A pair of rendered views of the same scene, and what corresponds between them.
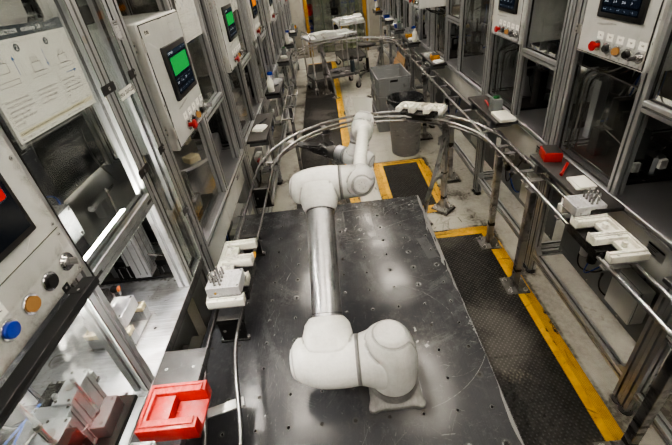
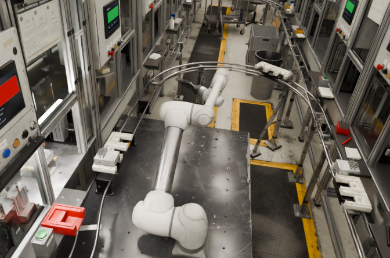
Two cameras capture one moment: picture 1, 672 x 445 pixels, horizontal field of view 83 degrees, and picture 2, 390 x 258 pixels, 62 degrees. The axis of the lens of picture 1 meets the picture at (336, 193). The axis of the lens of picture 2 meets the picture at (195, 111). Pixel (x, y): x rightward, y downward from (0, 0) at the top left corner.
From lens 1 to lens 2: 0.51 m
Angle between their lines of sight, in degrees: 3
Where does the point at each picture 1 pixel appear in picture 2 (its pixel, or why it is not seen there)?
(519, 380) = not seen: outside the picture
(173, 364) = (67, 195)
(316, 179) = (177, 109)
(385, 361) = (186, 225)
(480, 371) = (244, 250)
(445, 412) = not seen: outside the picture
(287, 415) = (123, 243)
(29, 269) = (18, 126)
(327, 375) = (152, 225)
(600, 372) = not seen: outside the picture
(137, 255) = (58, 127)
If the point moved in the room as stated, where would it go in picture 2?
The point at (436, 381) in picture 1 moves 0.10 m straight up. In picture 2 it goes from (216, 248) to (218, 236)
